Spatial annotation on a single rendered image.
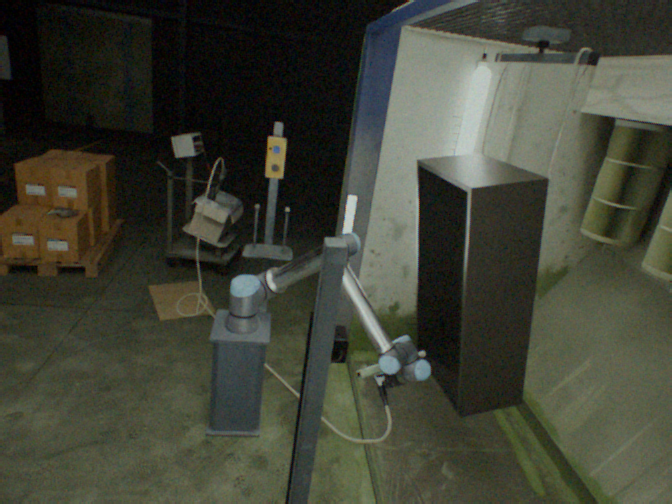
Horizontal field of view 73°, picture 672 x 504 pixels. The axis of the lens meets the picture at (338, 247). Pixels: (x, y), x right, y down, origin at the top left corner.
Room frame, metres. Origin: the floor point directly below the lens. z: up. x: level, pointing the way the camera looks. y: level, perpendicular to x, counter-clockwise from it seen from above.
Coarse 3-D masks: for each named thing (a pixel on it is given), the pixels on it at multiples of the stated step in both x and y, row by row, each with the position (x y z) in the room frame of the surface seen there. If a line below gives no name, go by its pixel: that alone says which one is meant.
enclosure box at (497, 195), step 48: (432, 192) 2.42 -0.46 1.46; (480, 192) 1.82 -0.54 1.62; (528, 192) 1.88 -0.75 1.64; (432, 240) 2.43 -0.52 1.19; (480, 240) 1.83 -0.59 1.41; (528, 240) 1.90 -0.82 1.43; (432, 288) 2.45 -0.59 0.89; (480, 288) 1.85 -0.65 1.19; (528, 288) 1.91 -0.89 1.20; (432, 336) 2.47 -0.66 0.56; (480, 336) 1.87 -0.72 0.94; (528, 336) 1.93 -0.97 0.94; (480, 384) 1.88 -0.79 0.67
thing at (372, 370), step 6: (420, 354) 2.23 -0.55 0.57; (366, 366) 2.00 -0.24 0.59; (372, 366) 2.00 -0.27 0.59; (378, 366) 2.02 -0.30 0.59; (360, 372) 1.95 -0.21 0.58; (366, 372) 1.96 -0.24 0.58; (372, 372) 1.98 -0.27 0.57; (378, 372) 2.00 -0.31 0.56; (360, 378) 1.94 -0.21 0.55; (372, 378) 2.00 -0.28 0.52; (378, 384) 1.98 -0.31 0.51; (384, 384) 1.98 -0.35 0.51; (384, 390) 1.96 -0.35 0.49; (384, 396) 1.94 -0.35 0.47; (384, 402) 1.93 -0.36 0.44
